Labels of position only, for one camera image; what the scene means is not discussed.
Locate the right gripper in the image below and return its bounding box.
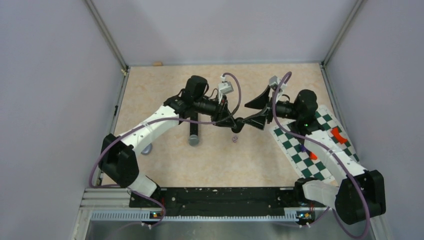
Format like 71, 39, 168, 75
242, 85, 301, 130

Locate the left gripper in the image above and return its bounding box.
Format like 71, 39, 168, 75
193, 93, 237, 128

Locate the black earbud charging case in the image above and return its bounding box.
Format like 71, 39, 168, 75
232, 117, 245, 134

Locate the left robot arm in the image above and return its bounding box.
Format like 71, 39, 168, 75
97, 72, 239, 207

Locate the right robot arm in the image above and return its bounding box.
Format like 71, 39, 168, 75
243, 86, 387, 225

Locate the grey purple earbud case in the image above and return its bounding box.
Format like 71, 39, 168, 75
141, 143, 153, 156

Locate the black microphone grey head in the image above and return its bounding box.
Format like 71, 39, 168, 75
188, 122, 200, 147

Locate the purple chess piece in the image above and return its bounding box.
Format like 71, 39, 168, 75
300, 144, 309, 154

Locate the green white chessboard mat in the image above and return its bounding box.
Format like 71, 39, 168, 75
269, 105, 366, 184

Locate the red orange block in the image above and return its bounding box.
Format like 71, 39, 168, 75
330, 127, 348, 144

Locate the small wooden cork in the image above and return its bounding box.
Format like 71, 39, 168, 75
152, 61, 163, 67

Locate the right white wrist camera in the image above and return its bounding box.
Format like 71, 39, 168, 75
268, 75, 287, 101

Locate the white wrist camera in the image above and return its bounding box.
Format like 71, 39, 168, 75
268, 75, 287, 101
217, 75, 234, 96

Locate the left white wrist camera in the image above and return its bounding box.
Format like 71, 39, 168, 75
217, 75, 234, 96

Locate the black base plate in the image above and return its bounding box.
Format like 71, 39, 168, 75
129, 187, 322, 217

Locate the aluminium frame rail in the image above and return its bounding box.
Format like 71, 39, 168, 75
80, 188, 131, 208

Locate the grey slotted cable duct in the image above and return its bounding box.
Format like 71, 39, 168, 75
90, 210, 312, 222

